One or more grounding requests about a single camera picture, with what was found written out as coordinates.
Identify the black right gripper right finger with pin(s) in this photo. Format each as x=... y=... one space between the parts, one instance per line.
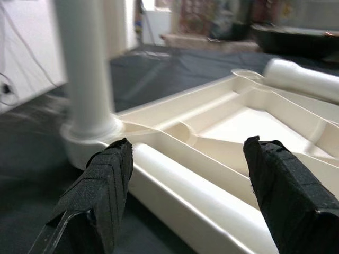
x=291 y=201

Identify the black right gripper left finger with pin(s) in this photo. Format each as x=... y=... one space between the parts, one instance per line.
x=100 y=190

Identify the white plastic table top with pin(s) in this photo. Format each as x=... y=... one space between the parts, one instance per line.
x=227 y=127

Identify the black tablecloth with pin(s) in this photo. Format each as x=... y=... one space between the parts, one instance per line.
x=29 y=172

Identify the black power adapter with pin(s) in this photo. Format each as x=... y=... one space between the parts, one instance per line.
x=7 y=88

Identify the black basin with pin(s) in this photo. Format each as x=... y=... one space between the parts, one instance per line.
x=291 y=45

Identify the stone ledge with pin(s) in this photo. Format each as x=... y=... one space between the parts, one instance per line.
x=212 y=45

